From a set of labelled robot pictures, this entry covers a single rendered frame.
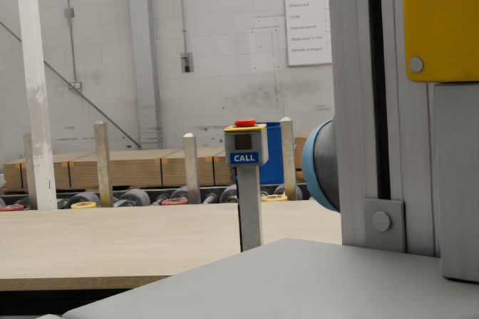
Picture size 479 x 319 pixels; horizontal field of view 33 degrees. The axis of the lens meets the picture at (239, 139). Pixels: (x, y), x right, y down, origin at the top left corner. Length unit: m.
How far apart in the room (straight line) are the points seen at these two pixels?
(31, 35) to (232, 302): 2.24
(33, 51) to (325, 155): 1.75
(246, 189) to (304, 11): 7.29
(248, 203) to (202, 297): 1.06
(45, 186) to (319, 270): 2.22
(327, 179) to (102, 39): 8.42
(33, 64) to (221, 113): 6.42
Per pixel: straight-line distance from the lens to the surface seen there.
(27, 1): 2.62
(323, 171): 0.96
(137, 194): 3.09
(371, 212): 0.49
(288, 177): 2.57
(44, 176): 2.63
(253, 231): 1.48
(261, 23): 8.80
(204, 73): 8.95
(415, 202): 0.48
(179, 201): 2.52
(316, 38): 8.69
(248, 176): 1.46
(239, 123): 1.45
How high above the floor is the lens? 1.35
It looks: 6 degrees down
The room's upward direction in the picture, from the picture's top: 4 degrees counter-clockwise
